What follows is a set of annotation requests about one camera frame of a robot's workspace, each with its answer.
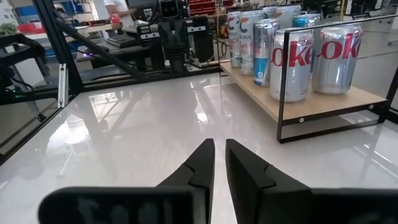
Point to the dark keyboard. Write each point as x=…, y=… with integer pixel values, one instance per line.
x=119, y=40

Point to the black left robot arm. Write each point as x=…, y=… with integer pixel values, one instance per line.
x=202, y=40

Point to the person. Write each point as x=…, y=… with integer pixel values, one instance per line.
x=119, y=7

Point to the silver aluminium bracket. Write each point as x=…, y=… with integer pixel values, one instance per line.
x=63, y=87

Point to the black table frame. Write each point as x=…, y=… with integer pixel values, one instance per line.
x=53, y=31

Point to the wooden shelf with black frame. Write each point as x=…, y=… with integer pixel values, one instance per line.
x=326, y=105

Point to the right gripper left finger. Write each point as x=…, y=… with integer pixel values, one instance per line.
x=202, y=174

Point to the black metal stand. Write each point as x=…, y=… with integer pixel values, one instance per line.
x=21, y=49

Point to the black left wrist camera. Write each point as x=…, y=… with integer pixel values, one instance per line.
x=169, y=8

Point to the white Celsius peach can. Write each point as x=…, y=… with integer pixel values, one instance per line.
x=234, y=40

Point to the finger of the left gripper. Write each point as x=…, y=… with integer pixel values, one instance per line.
x=182, y=63
x=174, y=63

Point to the silver Diet Coke can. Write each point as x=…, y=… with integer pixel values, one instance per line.
x=337, y=71
x=300, y=81

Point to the red bin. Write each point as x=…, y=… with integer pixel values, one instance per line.
x=31, y=28

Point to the blue silver Red Bull can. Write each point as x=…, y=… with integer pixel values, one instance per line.
x=306, y=20
x=261, y=62

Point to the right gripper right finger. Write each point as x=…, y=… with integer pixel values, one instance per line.
x=255, y=193

